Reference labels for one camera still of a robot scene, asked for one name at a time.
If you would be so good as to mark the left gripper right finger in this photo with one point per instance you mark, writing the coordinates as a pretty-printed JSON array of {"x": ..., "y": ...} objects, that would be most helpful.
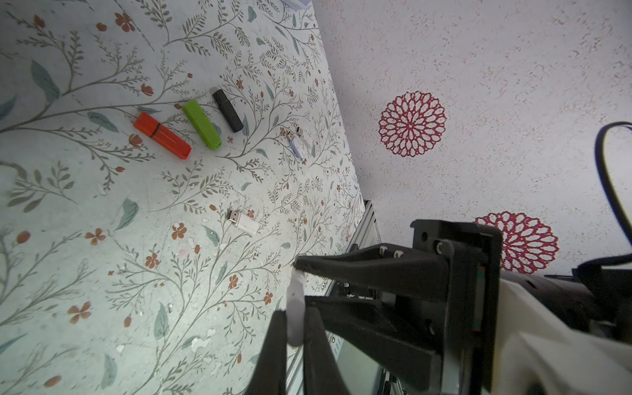
[{"x": 321, "y": 375}]

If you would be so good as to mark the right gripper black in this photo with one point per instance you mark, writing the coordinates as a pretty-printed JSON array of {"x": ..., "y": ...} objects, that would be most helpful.
[{"x": 446, "y": 346}]

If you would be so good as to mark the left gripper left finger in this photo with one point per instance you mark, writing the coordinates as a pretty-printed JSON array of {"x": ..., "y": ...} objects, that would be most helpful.
[{"x": 269, "y": 375}]

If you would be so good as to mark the black usb drive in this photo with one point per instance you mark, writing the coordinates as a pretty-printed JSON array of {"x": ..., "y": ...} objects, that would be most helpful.
[{"x": 228, "y": 111}]

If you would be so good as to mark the green usb drive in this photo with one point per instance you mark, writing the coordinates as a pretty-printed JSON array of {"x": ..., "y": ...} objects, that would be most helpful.
[{"x": 203, "y": 125}]

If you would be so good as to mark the red usb drive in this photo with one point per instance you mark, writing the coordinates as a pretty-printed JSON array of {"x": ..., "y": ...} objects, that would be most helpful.
[{"x": 162, "y": 135}]

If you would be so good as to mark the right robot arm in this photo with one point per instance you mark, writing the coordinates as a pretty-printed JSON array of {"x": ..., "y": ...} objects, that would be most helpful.
[{"x": 554, "y": 335}]

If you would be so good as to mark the small white usb stick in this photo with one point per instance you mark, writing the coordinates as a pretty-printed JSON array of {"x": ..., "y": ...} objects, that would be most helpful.
[{"x": 243, "y": 222}]

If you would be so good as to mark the purple white usb drive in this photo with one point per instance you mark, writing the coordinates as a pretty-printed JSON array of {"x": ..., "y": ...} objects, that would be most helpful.
[{"x": 293, "y": 143}]

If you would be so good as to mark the purple rectangular case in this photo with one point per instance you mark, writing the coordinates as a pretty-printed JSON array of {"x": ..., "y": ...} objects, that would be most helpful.
[{"x": 297, "y": 4}]

